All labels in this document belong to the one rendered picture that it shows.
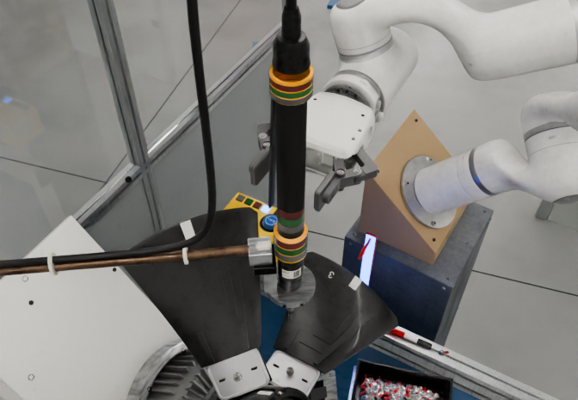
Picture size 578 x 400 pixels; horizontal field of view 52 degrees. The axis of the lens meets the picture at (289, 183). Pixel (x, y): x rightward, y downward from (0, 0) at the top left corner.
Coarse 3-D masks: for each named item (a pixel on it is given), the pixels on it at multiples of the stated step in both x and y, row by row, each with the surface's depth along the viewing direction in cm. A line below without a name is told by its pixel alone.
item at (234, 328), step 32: (192, 224) 95; (224, 224) 96; (256, 224) 98; (160, 288) 94; (192, 288) 95; (224, 288) 95; (256, 288) 96; (192, 320) 95; (224, 320) 95; (256, 320) 95; (192, 352) 96; (224, 352) 95
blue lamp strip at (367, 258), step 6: (366, 234) 124; (366, 240) 125; (372, 240) 124; (372, 246) 125; (366, 252) 128; (372, 252) 127; (366, 258) 129; (366, 264) 130; (366, 270) 132; (360, 276) 134; (366, 276) 133; (366, 282) 135
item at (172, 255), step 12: (168, 252) 76; (180, 252) 76; (192, 252) 76; (204, 252) 76; (216, 252) 76; (228, 252) 77; (240, 252) 77; (60, 264) 75; (72, 264) 75; (84, 264) 75; (96, 264) 75; (108, 264) 76; (120, 264) 76; (132, 264) 76
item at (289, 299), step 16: (256, 240) 78; (256, 256) 76; (272, 256) 77; (256, 272) 78; (272, 272) 78; (304, 272) 85; (272, 288) 82; (304, 288) 83; (288, 304) 81; (304, 304) 82
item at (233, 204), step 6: (234, 198) 147; (246, 198) 147; (252, 198) 147; (228, 204) 146; (234, 204) 146; (240, 204) 146; (252, 204) 146; (264, 204) 146; (258, 210) 144; (270, 210) 144; (258, 216) 143; (264, 216) 143; (258, 222) 142; (258, 228) 140; (264, 228) 140; (264, 234) 139; (270, 234) 139; (276, 258) 143
